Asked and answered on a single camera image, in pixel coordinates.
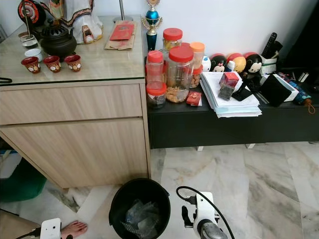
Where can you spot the large red lid snack jar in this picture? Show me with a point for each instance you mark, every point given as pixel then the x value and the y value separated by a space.
pixel 180 72

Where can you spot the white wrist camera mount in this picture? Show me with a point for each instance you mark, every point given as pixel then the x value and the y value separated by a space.
pixel 205 209
pixel 51 229

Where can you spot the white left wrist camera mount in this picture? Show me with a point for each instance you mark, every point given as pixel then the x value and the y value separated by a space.
pixel 51 229

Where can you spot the white paper stack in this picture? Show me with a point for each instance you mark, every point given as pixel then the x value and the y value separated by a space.
pixel 212 92

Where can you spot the small red lid jar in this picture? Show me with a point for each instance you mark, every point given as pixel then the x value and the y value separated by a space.
pixel 155 95

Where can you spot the white floor box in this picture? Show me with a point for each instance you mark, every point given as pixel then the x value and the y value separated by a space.
pixel 10 164

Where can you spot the orange lid plastic jar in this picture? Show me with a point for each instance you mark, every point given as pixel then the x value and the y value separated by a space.
pixel 198 52

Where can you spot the small clear glass cup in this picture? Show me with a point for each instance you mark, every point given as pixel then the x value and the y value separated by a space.
pixel 30 41

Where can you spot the black square pouch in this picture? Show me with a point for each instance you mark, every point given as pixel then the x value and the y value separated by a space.
pixel 272 89

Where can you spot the short red lid snack jar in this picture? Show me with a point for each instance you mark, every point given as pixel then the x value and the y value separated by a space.
pixel 172 34

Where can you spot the black low console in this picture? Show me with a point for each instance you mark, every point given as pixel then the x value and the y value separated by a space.
pixel 229 129

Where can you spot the red black round ornament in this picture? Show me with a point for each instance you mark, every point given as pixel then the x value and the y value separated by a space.
pixel 32 12

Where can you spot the black mouse round toy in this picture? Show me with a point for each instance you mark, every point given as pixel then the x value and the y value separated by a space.
pixel 253 63

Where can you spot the red envelope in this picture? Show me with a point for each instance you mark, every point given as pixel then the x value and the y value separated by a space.
pixel 122 31

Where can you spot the black round rubbish bin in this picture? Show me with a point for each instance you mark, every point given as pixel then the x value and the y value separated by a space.
pixel 117 201

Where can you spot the red cube box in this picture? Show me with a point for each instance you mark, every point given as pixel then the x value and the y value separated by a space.
pixel 229 79

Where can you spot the upright black remote control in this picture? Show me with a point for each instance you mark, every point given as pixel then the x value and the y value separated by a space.
pixel 271 44

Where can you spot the white robed statue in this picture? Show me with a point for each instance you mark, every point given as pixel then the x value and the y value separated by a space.
pixel 82 20

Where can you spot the clear plastic wrap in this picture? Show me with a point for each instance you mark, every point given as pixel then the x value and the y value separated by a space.
pixel 142 216

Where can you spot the bare person's foot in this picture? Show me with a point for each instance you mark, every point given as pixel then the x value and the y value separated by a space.
pixel 75 229

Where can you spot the light wooden cabinet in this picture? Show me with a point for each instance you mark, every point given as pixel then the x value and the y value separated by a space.
pixel 75 139

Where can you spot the grey card pack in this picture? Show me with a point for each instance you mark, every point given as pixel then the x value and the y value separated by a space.
pixel 226 93

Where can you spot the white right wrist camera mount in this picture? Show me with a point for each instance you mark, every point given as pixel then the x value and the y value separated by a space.
pixel 205 209

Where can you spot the tall red lid plastic jar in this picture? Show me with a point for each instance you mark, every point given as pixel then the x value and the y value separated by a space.
pixel 154 67

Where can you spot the white holder cup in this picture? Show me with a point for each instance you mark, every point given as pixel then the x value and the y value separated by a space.
pixel 269 65

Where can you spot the black incense burner pot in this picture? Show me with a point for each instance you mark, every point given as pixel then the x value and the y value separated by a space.
pixel 59 41

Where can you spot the flat black phone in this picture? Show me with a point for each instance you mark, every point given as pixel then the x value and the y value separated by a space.
pixel 243 93

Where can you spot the small white cup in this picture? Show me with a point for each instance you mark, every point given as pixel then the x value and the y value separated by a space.
pixel 34 53

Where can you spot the red patterned small cup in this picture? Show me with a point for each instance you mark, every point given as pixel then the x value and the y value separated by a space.
pixel 31 65
pixel 52 63
pixel 73 62

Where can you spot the silver lamp base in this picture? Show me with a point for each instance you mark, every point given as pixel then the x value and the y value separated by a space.
pixel 122 18

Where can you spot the small white bottle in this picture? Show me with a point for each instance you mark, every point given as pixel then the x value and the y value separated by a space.
pixel 205 63

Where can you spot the flat white box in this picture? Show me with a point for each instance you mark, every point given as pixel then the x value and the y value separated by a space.
pixel 291 88

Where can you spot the black red round toy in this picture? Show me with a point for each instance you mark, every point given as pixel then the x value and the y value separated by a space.
pixel 218 63

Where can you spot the small flat red box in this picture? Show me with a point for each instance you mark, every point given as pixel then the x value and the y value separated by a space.
pixel 193 98

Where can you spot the orange round toy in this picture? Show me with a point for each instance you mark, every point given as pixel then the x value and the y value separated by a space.
pixel 238 62

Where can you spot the blue gold trophy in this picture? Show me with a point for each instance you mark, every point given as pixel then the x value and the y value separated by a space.
pixel 151 20

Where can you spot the tan brown board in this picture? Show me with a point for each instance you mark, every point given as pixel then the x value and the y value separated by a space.
pixel 12 226

